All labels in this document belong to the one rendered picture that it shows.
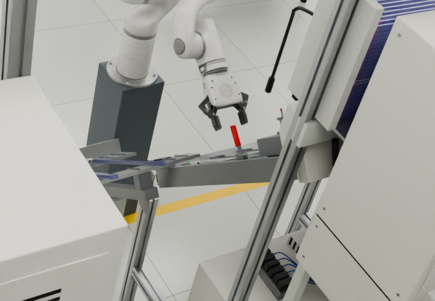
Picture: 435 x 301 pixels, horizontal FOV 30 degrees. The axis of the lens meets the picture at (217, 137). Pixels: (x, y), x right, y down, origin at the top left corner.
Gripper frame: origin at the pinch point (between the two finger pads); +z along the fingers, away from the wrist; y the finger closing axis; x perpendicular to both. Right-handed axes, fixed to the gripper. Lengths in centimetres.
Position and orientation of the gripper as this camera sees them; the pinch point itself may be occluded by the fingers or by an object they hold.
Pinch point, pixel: (230, 123)
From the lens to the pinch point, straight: 235.1
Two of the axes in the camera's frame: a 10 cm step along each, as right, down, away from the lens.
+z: 2.9, 9.5, -1.1
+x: -4.7, 2.4, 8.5
